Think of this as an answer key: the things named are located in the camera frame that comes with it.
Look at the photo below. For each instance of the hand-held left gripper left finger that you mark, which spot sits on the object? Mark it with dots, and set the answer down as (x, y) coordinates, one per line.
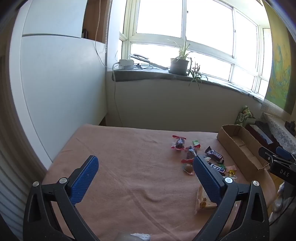
(85, 180)

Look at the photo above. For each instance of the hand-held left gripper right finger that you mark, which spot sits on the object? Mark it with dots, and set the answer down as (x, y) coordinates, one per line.
(205, 180)

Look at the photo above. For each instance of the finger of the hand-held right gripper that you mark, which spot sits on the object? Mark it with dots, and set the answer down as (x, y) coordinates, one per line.
(283, 151)
(268, 156)

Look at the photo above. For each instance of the brown chocolate bar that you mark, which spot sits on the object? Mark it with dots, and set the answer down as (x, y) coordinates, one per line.
(218, 169)
(215, 155)

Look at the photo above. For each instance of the clear bread packet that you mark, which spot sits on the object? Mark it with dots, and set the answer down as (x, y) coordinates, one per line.
(203, 201)

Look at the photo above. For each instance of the yellow green egg packet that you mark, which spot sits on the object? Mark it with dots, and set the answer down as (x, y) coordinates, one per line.
(187, 168)

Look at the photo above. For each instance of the green snack packet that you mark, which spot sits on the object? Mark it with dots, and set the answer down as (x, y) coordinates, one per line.
(222, 166)

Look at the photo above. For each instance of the small yellow candy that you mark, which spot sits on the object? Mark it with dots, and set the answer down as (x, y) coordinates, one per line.
(231, 172)

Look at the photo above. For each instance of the long cardboard box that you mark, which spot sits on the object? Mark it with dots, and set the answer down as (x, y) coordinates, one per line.
(240, 141)

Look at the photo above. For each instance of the date walnut packet red ends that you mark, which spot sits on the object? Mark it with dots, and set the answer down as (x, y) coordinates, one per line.
(178, 142)
(191, 151)

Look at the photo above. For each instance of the small green candy packet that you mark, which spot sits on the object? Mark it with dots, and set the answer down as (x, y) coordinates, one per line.
(195, 141)

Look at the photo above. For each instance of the person's right hand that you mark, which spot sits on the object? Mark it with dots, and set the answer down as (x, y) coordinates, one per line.
(278, 204)

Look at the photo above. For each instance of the white lace cloth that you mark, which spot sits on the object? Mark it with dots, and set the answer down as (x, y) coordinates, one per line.
(281, 132)

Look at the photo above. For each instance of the dark red box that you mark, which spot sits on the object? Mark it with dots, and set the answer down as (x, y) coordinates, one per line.
(261, 132)

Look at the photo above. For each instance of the dark figurine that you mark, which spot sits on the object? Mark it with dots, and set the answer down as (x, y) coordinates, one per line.
(291, 127)

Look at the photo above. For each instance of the green tissue pack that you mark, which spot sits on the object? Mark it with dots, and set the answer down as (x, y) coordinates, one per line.
(242, 115)

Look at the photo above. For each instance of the white radiator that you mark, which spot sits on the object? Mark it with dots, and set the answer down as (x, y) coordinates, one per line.
(16, 185)

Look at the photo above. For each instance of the white cabinet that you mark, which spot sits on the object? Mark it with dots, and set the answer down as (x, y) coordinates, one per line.
(57, 81)

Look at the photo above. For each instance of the small leafy plant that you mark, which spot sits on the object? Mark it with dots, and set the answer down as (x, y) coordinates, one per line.
(195, 74)

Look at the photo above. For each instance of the potted plant grey pot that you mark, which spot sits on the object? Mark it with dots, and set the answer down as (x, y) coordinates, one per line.
(178, 67)

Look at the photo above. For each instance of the white adapter box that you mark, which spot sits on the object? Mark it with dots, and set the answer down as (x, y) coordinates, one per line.
(126, 64)

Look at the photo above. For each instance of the black fly swatter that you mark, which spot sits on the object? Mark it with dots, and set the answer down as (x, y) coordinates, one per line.
(140, 56)

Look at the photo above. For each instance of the brown wooden panel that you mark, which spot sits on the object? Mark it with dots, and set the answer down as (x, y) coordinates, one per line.
(91, 16)

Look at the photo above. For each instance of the green landscape wall poster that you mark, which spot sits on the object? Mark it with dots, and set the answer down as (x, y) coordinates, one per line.
(279, 81)

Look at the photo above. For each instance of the white frame window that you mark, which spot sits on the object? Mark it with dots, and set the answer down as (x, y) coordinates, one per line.
(161, 18)

